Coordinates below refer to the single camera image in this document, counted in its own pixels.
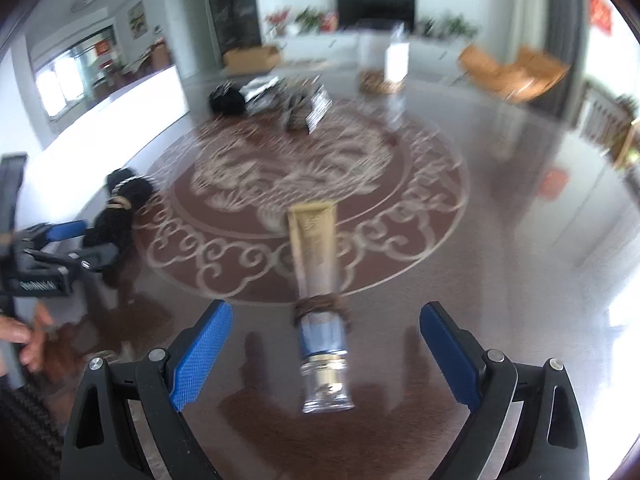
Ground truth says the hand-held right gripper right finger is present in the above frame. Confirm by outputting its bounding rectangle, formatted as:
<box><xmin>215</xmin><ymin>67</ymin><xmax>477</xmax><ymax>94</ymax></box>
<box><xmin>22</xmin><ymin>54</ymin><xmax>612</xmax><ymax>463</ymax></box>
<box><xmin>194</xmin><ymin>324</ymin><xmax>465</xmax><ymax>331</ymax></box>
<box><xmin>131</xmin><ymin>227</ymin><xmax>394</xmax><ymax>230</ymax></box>
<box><xmin>419</xmin><ymin>301</ymin><xmax>590</xmax><ymax>480</ymax></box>

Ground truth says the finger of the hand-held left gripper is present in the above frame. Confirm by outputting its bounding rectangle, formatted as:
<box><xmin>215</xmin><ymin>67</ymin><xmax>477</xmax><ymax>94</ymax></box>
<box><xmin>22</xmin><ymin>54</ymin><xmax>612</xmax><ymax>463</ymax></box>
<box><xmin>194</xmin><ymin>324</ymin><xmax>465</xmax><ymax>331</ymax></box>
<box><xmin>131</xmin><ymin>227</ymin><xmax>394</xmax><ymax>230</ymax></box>
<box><xmin>14</xmin><ymin>219</ymin><xmax>89</xmax><ymax>252</ymax></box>
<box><xmin>31</xmin><ymin>243</ymin><xmax>121</xmax><ymax>273</ymax></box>

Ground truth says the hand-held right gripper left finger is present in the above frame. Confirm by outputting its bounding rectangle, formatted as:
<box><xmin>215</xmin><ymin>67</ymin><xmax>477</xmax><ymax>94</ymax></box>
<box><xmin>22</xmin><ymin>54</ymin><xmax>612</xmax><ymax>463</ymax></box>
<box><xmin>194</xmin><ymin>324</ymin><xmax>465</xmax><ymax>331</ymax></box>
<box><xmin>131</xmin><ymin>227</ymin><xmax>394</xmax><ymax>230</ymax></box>
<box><xmin>60</xmin><ymin>299</ymin><xmax>234</xmax><ymax>480</ymax></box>

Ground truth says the black fluffy bag with chain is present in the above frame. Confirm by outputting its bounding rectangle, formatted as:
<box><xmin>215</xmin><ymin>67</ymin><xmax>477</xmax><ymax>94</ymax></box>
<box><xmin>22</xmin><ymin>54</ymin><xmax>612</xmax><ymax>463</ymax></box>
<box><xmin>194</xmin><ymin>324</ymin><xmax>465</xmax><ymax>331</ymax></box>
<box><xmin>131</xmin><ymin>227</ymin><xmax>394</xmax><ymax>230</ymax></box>
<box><xmin>82</xmin><ymin>167</ymin><xmax>156</xmax><ymax>261</ymax></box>

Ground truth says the white storage box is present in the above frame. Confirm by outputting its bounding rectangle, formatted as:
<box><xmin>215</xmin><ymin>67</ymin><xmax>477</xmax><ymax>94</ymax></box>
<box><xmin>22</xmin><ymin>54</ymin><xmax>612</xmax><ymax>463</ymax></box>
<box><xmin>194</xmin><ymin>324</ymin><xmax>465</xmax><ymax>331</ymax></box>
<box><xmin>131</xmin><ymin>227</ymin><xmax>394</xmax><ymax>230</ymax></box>
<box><xmin>0</xmin><ymin>62</ymin><xmax>191</xmax><ymax>241</ymax></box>

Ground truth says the gold cosmetic tube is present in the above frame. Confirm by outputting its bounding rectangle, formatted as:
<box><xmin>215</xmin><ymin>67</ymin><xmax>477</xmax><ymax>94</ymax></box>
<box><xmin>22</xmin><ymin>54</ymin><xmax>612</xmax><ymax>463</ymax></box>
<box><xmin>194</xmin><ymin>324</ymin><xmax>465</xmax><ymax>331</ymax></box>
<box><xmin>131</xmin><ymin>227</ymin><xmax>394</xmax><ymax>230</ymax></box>
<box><xmin>287</xmin><ymin>201</ymin><xmax>357</xmax><ymax>414</ymax></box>

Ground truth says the black fluffy cloth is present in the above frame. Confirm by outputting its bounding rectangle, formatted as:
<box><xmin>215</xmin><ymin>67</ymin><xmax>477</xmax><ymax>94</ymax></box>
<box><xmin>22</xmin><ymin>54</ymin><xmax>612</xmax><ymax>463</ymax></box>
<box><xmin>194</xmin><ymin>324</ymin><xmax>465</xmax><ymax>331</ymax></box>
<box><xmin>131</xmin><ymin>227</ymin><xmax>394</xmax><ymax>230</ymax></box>
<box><xmin>207</xmin><ymin>82</ymin><xmax>248</xmax><ymax>116</ymax></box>

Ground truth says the silver striped bundle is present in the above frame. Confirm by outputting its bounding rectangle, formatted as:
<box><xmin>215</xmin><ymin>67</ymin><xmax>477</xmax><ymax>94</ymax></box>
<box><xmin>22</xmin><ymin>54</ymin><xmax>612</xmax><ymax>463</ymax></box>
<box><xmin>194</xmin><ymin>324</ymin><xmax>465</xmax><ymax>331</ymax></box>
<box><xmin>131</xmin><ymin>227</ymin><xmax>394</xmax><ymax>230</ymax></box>
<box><xmin>241</xmin><ymin>77</ymin><xmax>312</xmax><ymax>131</ymax></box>

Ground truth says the person's left hand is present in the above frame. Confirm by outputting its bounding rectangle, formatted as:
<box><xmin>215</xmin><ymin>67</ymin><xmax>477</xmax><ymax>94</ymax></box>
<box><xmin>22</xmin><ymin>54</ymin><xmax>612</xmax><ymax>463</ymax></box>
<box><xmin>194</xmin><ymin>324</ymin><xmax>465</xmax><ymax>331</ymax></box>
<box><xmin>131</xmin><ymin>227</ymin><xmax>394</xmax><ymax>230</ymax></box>
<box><xmin>0</xmin><ymin>302</ymin><xmax>56</xmax><ymax>373</ymax></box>

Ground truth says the dark knit cloth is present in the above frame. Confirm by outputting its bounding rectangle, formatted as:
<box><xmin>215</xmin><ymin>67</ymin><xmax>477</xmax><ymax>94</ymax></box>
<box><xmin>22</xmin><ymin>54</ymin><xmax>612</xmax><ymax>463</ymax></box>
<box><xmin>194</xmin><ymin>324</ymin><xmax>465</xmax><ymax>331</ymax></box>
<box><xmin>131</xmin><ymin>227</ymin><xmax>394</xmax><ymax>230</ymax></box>
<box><xmin>0</xmin><ymin>375</ymin><xmax>66</xmax><ymax>480</ymax></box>

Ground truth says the wooden dining chair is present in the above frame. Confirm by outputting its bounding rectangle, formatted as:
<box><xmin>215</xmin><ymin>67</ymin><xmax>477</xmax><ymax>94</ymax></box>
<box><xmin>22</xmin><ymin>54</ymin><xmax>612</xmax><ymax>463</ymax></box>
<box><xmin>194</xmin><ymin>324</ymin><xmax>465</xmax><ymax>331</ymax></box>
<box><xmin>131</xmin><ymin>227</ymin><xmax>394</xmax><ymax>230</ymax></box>
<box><xmin>150</xmin><ymin>40</ymin><xmax>173</xmax><ymax>68</ymax></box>

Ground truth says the cardboard box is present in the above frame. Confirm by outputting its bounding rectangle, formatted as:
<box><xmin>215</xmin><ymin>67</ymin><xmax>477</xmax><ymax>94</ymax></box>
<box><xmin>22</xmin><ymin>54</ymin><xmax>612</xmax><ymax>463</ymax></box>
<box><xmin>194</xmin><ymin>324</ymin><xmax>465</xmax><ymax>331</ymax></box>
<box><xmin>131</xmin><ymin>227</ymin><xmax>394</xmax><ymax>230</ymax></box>
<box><xmin>222</xmin><ymin>45</ymin><xmax>282</xmax><ymax>72</ymax></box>

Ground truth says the wooden slatted chair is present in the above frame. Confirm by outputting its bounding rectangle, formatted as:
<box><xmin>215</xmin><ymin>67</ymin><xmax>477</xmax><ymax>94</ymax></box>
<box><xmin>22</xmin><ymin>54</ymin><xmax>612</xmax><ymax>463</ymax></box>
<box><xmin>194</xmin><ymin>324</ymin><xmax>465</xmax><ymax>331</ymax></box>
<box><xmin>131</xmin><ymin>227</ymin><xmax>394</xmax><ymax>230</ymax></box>
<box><xmin>580</xmin><ymin>80</ymin><xmax>640</xmax><ymax>166</ymax></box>

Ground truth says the dark display cabinet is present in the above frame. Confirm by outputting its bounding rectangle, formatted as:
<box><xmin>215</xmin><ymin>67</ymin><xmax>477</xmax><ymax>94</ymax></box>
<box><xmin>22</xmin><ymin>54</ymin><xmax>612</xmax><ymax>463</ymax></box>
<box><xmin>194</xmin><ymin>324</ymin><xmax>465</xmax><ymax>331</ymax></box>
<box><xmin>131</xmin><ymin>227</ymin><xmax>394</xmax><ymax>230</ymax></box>
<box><xmin>200</xmin><ymin>0</ymin><xmax>263</xmax><ymax>53</ymax></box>

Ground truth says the orange lounge chair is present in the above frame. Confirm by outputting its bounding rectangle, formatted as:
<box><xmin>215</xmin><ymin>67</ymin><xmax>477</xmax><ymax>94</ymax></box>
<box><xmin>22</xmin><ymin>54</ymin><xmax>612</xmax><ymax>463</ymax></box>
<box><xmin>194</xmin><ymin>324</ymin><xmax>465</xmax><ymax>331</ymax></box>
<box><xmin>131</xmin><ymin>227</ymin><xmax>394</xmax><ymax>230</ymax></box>
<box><xmin>457</xmin><ymin>44</ymin><xmax>571</xmax><ymax>103</ymax></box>

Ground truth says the red flower arrangement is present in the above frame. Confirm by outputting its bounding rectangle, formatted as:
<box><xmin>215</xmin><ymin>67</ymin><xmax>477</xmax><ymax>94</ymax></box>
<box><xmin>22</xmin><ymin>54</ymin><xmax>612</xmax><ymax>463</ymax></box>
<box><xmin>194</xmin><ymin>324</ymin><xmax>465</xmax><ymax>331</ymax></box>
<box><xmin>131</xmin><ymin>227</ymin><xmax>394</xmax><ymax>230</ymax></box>
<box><xmin>265</xmin><ymin>7</ymin><xmax>292</xmax><ymax>36</ymax></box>

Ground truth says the bushy green potted plant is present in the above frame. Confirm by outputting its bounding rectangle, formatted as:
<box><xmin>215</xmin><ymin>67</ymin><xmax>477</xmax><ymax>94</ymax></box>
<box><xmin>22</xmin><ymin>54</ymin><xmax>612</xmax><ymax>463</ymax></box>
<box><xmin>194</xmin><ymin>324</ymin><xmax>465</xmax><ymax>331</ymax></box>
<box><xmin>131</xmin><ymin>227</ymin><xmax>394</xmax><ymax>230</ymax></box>
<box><xmin>295</xmin><ymin>7</ymin><xmax>323</xmax><ymax>33</ymax></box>

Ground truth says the white television cabinet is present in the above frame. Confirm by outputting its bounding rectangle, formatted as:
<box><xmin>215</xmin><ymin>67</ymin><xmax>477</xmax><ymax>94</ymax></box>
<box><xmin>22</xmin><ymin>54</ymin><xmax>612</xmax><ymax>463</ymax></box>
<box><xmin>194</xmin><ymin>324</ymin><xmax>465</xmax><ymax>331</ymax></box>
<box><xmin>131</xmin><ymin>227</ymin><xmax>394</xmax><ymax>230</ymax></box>
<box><xmin>270</xmin><ymin>27</ymin><xmax>476</xmax><ymax>68</ymax></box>

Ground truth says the large green potted plant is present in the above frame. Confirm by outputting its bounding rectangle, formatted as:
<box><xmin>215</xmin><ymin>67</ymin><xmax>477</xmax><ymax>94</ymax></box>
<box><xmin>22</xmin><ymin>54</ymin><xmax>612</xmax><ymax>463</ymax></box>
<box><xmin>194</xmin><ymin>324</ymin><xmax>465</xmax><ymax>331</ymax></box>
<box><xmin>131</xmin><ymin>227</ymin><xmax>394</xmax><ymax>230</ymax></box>
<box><xmin>437</xmin><ymin>12</ymin><xmax>478</xmax><ymax>41</ymax></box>

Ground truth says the grey curtain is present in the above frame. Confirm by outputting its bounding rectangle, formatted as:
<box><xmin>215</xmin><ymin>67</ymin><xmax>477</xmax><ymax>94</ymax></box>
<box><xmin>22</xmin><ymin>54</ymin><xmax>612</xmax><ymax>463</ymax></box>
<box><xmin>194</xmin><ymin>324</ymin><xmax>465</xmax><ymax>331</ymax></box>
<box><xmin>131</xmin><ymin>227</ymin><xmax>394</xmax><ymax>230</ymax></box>
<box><xmin>542</xmin><ymin>0</ymin><xmax>586</xmax><ymax>121</ymax></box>

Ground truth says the black television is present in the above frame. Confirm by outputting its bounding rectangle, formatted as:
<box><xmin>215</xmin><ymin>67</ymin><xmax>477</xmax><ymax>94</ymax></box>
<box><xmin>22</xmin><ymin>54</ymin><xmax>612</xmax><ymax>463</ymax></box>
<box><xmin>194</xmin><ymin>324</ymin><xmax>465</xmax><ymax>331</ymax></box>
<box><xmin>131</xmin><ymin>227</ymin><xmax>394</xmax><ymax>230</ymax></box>
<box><xmin>336</xmin><ymin>0</ymin><xmax>417</xmax><ymax>28</ymax></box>

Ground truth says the white standing air conditioner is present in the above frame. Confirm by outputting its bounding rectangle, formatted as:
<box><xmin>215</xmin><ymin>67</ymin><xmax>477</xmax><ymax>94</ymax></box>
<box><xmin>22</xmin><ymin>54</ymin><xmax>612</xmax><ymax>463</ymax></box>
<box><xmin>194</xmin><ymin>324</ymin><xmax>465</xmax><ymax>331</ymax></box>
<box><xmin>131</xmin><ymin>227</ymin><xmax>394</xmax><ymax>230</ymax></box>
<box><xmin>510</xmin><ymin>0</ymin><xmax>546</xmax><ymax>56</ymax></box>

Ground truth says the brown hair tie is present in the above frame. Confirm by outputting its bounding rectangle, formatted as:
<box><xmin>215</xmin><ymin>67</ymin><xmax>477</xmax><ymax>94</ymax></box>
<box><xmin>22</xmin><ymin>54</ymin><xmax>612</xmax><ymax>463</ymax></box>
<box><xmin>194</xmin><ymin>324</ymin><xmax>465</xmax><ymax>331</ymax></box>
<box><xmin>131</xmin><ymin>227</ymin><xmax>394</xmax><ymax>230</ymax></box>
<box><xmin>291</xmin><ymin>296</ymin><xmax>353</xmax><ymax>333</ymax></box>

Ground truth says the framed wall picture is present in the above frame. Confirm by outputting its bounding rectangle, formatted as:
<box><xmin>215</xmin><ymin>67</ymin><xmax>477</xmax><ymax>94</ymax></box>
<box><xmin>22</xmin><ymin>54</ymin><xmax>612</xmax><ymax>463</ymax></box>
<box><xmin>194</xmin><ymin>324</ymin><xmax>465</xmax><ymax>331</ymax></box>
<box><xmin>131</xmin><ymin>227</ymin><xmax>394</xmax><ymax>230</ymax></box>
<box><xmin>127</xmin><ymin>1</ymin><xmax>146</xmax><ymax>38</ymax></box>

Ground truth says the red wall hanging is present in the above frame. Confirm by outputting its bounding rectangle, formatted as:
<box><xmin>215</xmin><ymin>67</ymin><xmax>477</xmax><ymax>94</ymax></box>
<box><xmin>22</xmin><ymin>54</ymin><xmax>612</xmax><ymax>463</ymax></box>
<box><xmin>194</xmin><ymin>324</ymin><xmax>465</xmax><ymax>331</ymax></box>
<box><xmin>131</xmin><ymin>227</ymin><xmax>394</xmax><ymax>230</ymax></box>
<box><xmin>587</xmin><ymin>0</ymin><xmax>613</xmax><ymax>36</ymax></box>

